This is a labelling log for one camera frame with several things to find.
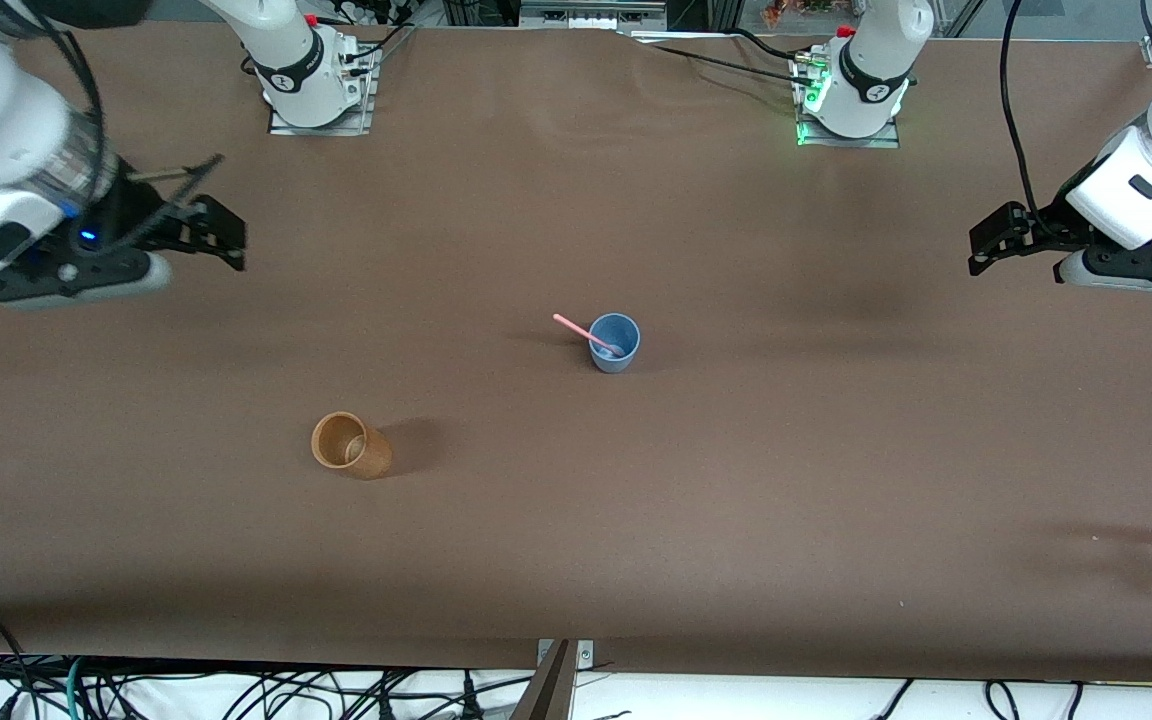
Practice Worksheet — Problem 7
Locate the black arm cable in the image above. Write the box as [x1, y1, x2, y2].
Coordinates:
[1000, 0, 1047, 226]
[31, 0, 122, 216]

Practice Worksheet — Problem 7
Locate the pink spoon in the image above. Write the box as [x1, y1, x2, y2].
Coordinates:
[553, 314, 625, 357]

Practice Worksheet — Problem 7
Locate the wooden cup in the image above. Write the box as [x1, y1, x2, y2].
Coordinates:
[311, 411, 394, 481]

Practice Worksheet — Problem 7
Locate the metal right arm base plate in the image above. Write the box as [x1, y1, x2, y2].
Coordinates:
[267, 40, 378, 137]

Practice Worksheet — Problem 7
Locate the blue plastic cup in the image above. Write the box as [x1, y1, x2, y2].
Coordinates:
[588, 313, 642, 375]

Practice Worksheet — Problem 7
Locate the thin black gripper wire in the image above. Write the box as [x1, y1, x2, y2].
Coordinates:
[121, 154, 225, 251]

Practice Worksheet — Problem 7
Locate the black cable on table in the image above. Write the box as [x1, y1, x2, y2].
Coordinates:
[626, 28, 817, 86]

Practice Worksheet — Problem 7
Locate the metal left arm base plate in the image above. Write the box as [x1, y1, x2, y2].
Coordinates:
[794, 55, 903, 150]

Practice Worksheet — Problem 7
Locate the aluminium frame profile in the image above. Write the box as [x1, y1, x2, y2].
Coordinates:
[519, 0, 669, 31]

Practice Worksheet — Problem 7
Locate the metal table clamp bracket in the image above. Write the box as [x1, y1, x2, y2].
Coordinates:
[536, 638, 596, 669]

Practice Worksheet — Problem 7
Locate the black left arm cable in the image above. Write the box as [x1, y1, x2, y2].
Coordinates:
[1000, 0, 1047, 226]

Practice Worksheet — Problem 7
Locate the dark camera stand leg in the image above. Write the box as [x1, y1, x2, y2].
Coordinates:
[508, 640, 577, 720]

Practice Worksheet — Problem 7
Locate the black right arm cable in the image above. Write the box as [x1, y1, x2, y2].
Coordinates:
[31, 0, 122, 216]

